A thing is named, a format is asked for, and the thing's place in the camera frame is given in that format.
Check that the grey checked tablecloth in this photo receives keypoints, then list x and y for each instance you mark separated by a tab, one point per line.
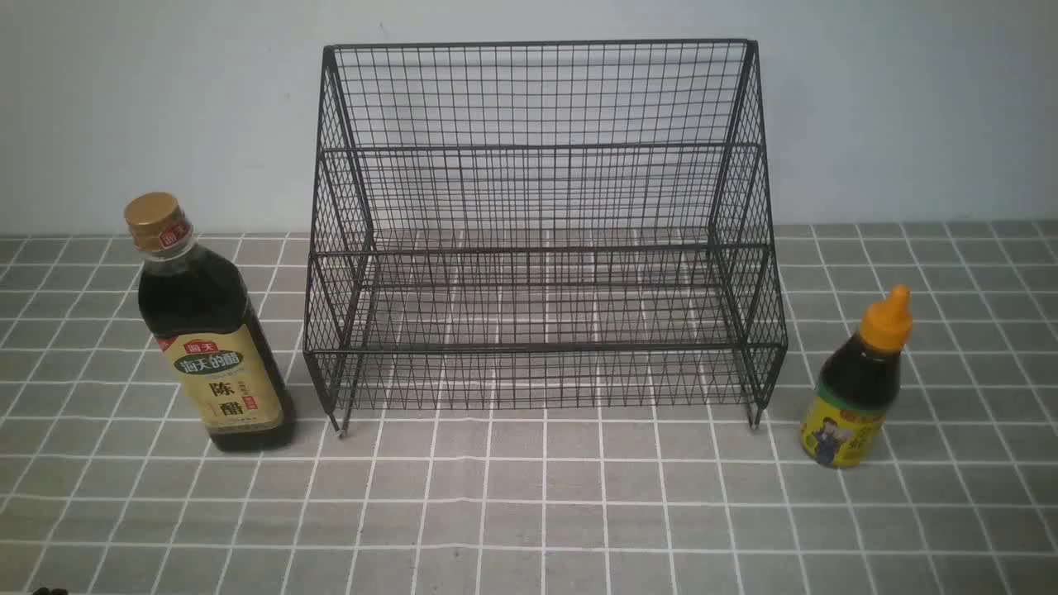
111	486

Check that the small sauce bottle orange cap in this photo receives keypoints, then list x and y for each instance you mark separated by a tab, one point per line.
858	384

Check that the black wire mesh rack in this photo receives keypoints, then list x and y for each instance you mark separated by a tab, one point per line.
533	225

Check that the dark vinegar bottle gold cap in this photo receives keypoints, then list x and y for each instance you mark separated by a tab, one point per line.
197	307

